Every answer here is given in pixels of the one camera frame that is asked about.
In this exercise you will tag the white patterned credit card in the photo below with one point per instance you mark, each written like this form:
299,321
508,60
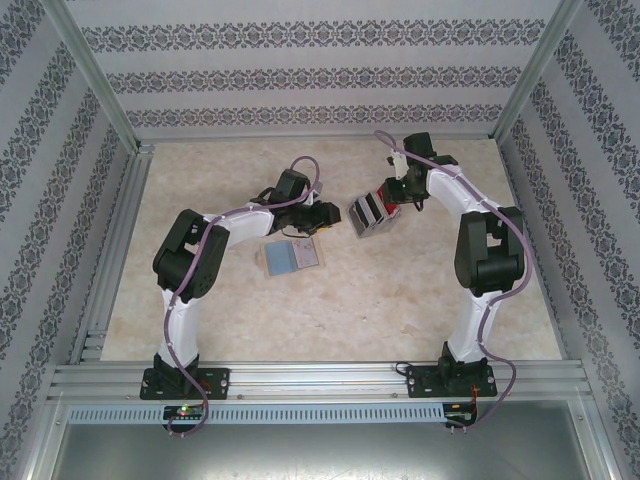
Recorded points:
306,254

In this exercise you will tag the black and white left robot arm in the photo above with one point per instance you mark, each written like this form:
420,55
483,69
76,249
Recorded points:
185,260

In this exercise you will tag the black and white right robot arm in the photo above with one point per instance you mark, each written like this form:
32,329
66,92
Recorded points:
487,255

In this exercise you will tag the black credit card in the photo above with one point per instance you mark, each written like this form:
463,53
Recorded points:
362,216

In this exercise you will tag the grey sheet metal panel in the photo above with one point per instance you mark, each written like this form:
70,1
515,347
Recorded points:
320,455

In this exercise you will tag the right controller board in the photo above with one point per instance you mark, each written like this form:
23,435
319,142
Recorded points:
457,415

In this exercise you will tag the controller board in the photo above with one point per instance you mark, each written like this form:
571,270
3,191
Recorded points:
457,415
182,412

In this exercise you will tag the left controller board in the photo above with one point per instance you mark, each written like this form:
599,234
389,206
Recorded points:
182,412

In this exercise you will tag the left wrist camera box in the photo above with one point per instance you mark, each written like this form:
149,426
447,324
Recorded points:
314,197

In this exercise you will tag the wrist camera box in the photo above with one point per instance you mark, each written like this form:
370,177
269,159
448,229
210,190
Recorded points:
398,165
314,197

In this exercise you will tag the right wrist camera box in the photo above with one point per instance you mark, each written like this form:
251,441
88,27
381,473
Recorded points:
398,165

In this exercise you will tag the aluminium mounting rail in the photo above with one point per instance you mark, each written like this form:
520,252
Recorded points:
320,380

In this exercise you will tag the aluminium frame post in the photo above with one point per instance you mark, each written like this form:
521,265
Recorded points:
98,75
532,75

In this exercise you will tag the aluminium side rail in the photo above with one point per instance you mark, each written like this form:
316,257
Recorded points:
131,190

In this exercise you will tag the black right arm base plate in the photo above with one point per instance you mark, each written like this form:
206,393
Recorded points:
417,382

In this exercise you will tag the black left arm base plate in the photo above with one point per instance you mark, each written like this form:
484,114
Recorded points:
220,382

